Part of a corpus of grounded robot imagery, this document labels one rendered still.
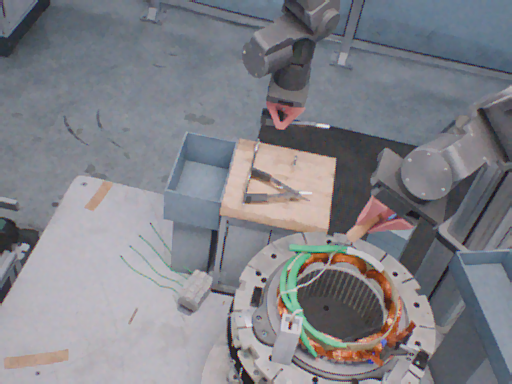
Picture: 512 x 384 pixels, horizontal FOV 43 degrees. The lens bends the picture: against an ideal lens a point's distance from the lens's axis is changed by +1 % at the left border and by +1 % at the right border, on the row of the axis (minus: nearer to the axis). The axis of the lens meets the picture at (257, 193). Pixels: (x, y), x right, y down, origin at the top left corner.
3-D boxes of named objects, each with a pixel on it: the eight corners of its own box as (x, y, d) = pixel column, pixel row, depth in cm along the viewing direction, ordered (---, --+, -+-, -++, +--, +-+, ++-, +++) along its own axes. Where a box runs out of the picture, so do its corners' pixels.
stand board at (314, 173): (219, 215, 120) (220, 206, 118) (238, 146, 132) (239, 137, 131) (325, 237, 119) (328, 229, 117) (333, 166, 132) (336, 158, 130)
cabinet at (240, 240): (210, 292, 139) (221, 214, 120) (227, 227, 151) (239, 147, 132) (299, 311, 139) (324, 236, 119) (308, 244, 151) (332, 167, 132)
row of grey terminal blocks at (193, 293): (192, 318, 134) (193, 307, 131) (173, 307, 135) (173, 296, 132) (216, 284, 140) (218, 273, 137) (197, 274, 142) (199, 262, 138)
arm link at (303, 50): (327, 26, 103) (303, 8, 105) (296, 40, 99) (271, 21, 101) (318, 62, 108) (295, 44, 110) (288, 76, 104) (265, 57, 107)
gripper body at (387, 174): (431, 233, 80) (476, 201, 75) (366, 185, 78) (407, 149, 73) (438, 200, 85) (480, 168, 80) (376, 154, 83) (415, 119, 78)
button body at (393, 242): (372, 310, 141) (407, 239, 123) (343, 294, 143) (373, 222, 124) (385, 289, 145) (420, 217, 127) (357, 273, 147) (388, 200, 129)
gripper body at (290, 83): (265, 103, 109) (272, 68, 103) (274, 67, 116) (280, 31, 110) (303, 111, 109) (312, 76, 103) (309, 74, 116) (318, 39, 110)
